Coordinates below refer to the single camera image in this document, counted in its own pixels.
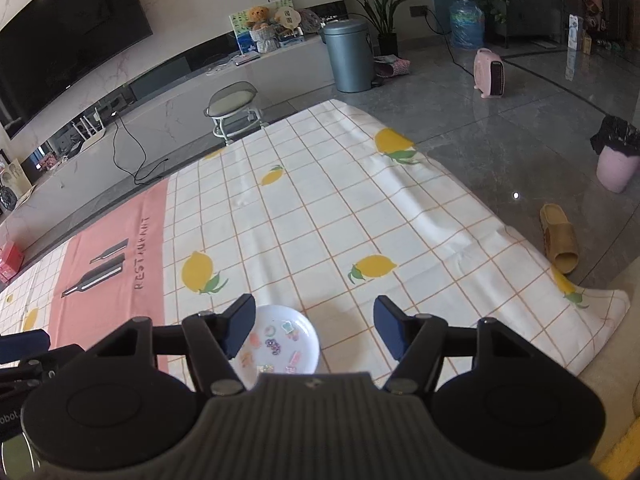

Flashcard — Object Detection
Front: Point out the small white sticker plate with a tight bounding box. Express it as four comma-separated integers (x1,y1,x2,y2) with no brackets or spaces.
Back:
231,304,320,389

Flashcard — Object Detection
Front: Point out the pink storage box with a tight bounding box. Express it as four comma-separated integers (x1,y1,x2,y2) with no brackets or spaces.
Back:
0,240,24,285

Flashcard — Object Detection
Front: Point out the tan slipper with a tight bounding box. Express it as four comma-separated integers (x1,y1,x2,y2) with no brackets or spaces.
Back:
539,204,579,275

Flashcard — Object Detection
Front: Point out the white rolling stool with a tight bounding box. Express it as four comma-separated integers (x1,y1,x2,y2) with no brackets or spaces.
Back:
203,81,267,145

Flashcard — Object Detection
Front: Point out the white wifi router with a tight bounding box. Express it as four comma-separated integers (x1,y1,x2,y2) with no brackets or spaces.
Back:
72,108,106,152

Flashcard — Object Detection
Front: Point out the pink space heater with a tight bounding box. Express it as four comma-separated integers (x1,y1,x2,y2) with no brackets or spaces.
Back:
474,48,506,99

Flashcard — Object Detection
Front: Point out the pink waste bin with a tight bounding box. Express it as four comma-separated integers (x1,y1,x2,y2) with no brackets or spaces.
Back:
590,115,639,194

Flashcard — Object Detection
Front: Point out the grey metal trash can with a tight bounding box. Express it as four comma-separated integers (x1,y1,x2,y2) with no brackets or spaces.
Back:
322,18,375,93

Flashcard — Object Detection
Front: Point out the blue water jug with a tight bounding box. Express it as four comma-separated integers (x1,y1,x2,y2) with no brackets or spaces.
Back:
449,0,485,50

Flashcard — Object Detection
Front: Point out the teddy bear toy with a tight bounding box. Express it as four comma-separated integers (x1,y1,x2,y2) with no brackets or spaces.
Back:
246,6,273,50

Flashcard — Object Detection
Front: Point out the tall green houseplant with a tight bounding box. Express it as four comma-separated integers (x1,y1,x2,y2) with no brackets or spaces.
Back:
352,0,410,56

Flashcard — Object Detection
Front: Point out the black power cable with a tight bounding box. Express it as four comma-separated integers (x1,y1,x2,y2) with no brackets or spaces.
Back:
110,116,172,188

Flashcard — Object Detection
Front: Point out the black wall television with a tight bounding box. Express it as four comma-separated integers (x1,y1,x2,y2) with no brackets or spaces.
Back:
1,0,152,138

